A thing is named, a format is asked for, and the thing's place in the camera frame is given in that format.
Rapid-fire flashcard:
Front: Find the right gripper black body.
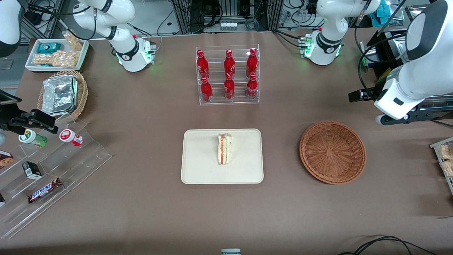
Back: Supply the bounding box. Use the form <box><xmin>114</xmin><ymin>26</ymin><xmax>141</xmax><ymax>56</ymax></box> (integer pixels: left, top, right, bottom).
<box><xmin>0</xmin><ymin>90</ymin><xmax>22</xmax><ymax>132</ymax></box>

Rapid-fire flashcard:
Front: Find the triangular sandwich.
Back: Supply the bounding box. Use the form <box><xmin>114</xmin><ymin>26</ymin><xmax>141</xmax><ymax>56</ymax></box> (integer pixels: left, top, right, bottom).
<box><xmin>217</xmin><ymin>133</ymin><xmax>233</xmax><ymax>165</ymax></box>

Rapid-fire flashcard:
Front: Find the oval tan wicker basket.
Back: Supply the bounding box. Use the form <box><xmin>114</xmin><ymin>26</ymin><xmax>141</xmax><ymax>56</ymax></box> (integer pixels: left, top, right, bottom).
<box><xmin>37</xmin><ymin>70</ymin><xmax>89</xmax><ymax>123</ymax></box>

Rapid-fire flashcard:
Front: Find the round brown wicker basket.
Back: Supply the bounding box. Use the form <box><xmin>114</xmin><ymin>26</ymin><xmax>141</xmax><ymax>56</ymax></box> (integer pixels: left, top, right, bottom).
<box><xmin>299</xmin><ymin>121</ymin><xmax>367</xmax><ymax>185</ymax></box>

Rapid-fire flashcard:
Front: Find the white rectangular snack tray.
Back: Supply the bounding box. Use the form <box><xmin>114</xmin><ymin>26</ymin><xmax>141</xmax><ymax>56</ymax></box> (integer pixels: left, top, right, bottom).
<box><xmin>25</xmin><ymin>38</ymin><xmax>90</xmax><ymax>73</ymax></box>

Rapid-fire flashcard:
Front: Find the cream rectangular tray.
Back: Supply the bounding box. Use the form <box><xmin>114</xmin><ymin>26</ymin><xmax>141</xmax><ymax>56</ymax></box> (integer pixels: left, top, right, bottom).
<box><xmin>180</xmin><ymin>129</ymin><xmax>264</xmax><ymax>185</ymax></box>

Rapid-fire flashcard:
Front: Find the green label small bottle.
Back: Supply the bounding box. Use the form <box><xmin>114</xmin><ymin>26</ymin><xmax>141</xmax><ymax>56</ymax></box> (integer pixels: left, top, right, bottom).
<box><xmin>18</xmin><ymin>129</ymin><xmax>48</xmax><ymax>148</ymax></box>

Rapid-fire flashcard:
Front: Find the aluminium foil container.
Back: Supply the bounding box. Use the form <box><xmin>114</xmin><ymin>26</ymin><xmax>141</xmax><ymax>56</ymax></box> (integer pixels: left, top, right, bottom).
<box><xmin>41</xmin><ymin>74</ymin><xmax>79</xmax><ymax>117</ymax></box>

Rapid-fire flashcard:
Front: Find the red label small bottle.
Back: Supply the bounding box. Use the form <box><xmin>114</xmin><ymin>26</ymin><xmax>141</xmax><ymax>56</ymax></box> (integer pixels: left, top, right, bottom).
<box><xmin>59</xmin><ymin>129</ymin><xmax>84</xmax><ymax>147</ymax></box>

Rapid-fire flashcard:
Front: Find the metal cylinder with green rim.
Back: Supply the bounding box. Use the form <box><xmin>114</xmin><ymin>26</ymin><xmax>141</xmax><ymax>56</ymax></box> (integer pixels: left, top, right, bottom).
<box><xmin>359</xmin><ymin>41</ymin><xmax>371</xmax><ymax>68</ymax></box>

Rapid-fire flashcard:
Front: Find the black box with yellow panel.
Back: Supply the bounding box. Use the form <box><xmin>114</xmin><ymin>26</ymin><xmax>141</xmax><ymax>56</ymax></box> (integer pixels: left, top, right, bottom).
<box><xmin>366</xmin><ymin>30</ymin><xmax>453</xmax><ymax>123</ymax></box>

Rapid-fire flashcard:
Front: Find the cookie box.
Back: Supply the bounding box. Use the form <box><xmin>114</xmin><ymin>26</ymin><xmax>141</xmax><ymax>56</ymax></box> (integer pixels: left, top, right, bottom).
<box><xmin>0</xmin><ymin>151</ymin><xmax>14</xmax><ymax>170</ymax></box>

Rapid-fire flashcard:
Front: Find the small black box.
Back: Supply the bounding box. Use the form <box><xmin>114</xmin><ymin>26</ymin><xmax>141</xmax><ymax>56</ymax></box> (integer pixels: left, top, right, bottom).
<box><xmin>22</xmin><ymin>161</ymin><xmax>43</xmax><ymax>180</ymax></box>

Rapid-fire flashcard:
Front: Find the long peanut snack bag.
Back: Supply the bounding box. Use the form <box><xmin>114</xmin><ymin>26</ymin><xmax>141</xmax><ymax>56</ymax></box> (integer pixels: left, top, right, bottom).
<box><xmin>33</xmin><ymin>50</ymin><xmax>79</xmax><ymax>68</ymax></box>

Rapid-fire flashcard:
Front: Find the clear acrylic stepped shelf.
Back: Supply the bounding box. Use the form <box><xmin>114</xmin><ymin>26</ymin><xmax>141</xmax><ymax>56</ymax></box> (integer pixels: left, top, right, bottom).
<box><xmin>0</xmin><ymin>119</ymin><xmax>113</xmax><ymax>240</ymax></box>

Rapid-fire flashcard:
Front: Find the Snickers chocolate bar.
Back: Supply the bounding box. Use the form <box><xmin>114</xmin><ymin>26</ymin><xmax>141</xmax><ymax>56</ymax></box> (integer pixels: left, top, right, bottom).
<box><xmin>28</xmin><ymin>178</ymin><xmax>63</xmax><ymax>204</ymax></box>

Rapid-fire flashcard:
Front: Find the teal snack packet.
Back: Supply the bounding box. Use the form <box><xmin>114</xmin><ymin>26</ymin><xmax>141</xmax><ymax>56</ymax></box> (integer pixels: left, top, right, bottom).
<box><xmin>37</xmin><ymin>42</ymin><xmax>62</xmax><ymax>55</ymax></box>

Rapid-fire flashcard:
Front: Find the small peanut snack bag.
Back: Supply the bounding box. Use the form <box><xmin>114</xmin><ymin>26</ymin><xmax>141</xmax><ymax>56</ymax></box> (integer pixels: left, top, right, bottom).
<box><xmin>63</xmin><ymin>31</ymin><xmax>84</xmax><ymax>51</ymax></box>

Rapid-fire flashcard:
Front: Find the teal box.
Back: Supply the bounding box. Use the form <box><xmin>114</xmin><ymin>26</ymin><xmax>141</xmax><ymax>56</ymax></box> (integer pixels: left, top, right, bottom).
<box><xmin>375</xmin><ymin>3</ymin><xmax>403</xmax><ymax>19</ymax></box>

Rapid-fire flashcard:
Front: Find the red cola bottle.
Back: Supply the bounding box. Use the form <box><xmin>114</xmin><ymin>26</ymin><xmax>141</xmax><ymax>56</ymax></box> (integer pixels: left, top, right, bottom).
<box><xmin>196</xmin><ymin>50</ymin><xmax>210</xmax><ymax>80</ymax></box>
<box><xmin>200</xmin><ymin>76</ymin><xmax>213</xmax><ymax>103</ymax></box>
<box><xmin>246</xmin><ymin>48</ymin><xmax>258</xmax><ymax>78</ymax></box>
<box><xmin>223</xmin><ymin>50</ymin><xmax>236</xmax><ymax>77</ymax></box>
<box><xmin>246</xmin><ymin>73</ymin><xmax>259</xmax><ymax>100</ymax></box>
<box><xmin>224</xmin><ymin>73</ymin><xmax>236</xmax><ymax>100</ymax></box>

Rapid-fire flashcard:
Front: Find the clear acrylic bottle rack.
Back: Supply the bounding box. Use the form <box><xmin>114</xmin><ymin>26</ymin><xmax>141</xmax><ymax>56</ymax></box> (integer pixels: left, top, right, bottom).
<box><xmin>196</xmin><ymin>44</ymin><xmax>260</xmax><ymax>105</ymax></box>

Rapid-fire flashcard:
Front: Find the wire rack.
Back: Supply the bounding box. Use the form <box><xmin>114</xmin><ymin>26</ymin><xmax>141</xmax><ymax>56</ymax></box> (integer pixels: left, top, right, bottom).
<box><xmin>430</xmin><ymin>137</ymin><xmax>453</xmax><ymax>196</ymax></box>

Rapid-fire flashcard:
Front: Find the aluminium frame rack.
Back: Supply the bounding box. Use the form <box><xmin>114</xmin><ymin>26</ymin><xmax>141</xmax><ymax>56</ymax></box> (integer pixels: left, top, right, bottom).
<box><xmin>170</xmin><ymin>0</ymin><xmax>284</xmax><ymax>34</ymax></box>

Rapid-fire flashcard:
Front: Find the black floor cable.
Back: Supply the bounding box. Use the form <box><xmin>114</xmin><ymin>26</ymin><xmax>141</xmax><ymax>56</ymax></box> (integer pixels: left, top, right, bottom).
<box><xmin>337</xmin><ymin>235</ymin><xmax>438</xmax><ymax>255</ymax></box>

